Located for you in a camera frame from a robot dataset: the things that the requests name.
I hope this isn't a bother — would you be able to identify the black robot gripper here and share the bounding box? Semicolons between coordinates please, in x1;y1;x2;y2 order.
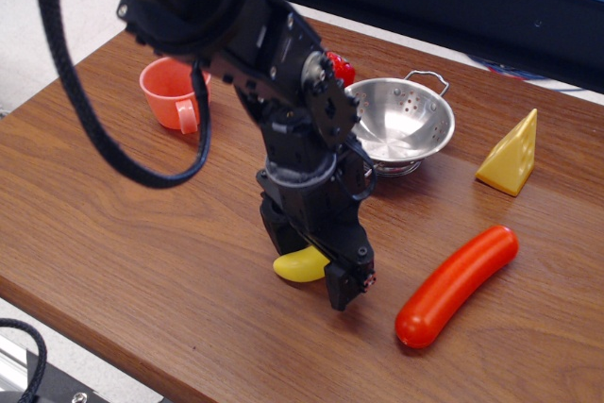
257;157;376;311

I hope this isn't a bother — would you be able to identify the yellow plastic banana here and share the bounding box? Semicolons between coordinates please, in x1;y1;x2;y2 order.
273;246;330;283

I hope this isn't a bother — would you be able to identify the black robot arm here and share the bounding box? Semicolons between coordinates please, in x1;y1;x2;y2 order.
122;0;376;311

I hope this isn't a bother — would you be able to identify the small steel colander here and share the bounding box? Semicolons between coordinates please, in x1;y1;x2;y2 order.
346;70;456;177

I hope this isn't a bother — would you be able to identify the red plastic sausage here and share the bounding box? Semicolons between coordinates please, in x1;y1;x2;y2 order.
394;226;519;348

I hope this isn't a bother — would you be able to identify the red plastic strawberry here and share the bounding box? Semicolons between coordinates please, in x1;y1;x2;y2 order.
327;51;356;87

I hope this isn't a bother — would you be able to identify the yellow plastic cheese wedge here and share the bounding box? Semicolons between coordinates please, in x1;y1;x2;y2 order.
475;109;538;196

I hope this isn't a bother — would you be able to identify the pink plastic cup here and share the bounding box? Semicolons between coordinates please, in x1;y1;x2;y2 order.
139;58;206;134

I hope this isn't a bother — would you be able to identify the dark blue metal frame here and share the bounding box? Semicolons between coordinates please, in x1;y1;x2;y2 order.
288;0;603;92

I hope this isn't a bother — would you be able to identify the black braided cable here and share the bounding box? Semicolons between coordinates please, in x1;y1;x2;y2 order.
0;0;212;403

